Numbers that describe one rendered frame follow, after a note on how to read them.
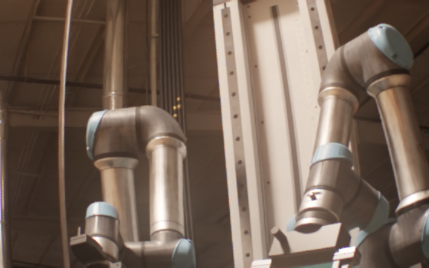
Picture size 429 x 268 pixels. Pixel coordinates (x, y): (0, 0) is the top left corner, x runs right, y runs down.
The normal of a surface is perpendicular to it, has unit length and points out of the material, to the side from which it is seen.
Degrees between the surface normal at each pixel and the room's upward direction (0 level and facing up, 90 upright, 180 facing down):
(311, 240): 66
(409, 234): 100
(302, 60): 90
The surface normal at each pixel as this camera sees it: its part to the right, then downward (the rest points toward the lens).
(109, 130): -0.05, -0.25
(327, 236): -0.51, -0.65
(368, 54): -0.71, -0.02
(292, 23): -0.47, -0.33
